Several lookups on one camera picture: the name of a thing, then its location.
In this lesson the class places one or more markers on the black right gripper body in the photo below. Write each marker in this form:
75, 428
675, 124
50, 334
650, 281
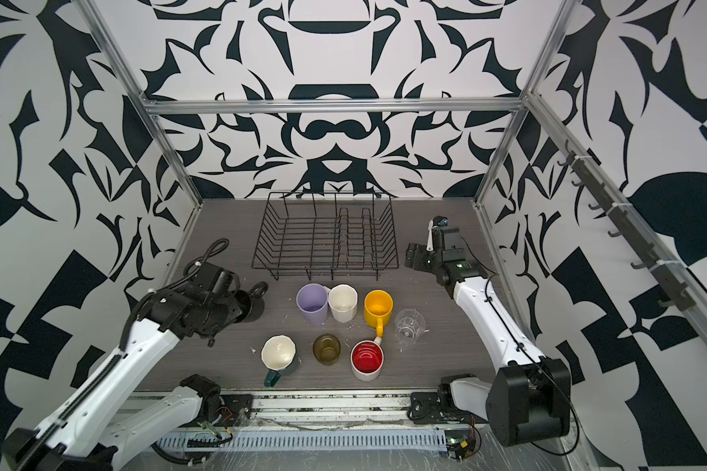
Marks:
424, 260

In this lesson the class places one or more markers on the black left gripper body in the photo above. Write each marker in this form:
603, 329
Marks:
225, 314

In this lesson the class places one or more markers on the black mug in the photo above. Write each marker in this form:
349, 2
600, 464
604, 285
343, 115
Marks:
251, 302

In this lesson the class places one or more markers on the green mug cream inside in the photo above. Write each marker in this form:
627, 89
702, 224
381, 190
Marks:
279, 355

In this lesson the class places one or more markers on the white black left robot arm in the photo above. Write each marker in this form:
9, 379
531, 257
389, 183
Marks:
80, 434

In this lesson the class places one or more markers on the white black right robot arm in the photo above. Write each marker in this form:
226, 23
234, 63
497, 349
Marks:
529, 400

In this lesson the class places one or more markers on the clear glass cup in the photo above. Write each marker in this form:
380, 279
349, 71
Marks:
410, 327

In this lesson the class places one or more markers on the yellow mug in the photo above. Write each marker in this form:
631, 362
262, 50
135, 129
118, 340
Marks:
378, 308

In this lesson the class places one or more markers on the lilac cup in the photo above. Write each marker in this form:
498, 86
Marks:
312, 301

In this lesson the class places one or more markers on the cream white cup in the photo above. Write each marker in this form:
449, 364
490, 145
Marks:
342, 301

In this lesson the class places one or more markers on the white mug red inside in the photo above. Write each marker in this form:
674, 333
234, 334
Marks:
367, 359

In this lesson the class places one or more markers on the olive glass cup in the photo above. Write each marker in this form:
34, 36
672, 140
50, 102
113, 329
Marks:
326, 349

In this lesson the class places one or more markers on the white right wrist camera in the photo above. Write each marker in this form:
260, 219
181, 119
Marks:
437, 221

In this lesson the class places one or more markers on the black wire dish rack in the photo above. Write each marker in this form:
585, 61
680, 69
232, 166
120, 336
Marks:
332, 234

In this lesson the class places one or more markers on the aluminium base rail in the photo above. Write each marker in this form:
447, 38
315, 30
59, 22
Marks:
313, 410

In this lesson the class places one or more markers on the grey wall hook rail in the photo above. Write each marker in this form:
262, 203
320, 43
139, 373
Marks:
632, 228

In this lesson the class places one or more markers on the white slotted cable duct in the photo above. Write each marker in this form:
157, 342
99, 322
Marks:
319, 440

